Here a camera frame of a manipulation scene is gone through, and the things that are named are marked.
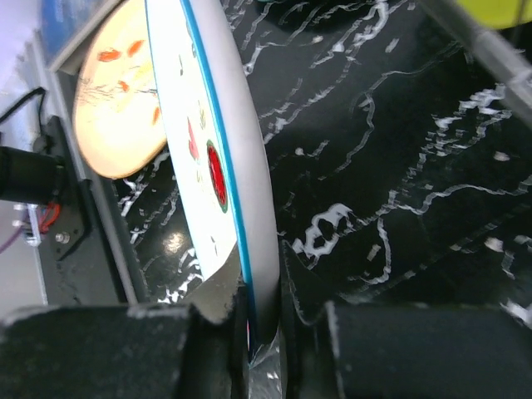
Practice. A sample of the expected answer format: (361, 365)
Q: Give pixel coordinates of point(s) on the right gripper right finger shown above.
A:
(336, 349)

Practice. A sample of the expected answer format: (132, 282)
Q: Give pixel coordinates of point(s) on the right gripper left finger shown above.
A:
(196, 348)

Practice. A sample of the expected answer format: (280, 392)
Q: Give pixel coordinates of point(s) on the white watermelon plate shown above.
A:
(217, 152)

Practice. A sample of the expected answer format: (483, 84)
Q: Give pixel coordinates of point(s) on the yellow-green bowl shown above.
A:
(498, 14)

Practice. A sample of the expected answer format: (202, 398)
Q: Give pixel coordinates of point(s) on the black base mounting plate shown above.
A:
(79, 232)

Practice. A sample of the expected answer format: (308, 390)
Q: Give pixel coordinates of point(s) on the peach bird plate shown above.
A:
(116, 115)

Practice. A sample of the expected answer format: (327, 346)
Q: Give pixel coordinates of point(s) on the aluminium slotted rail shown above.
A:
(61, 88)

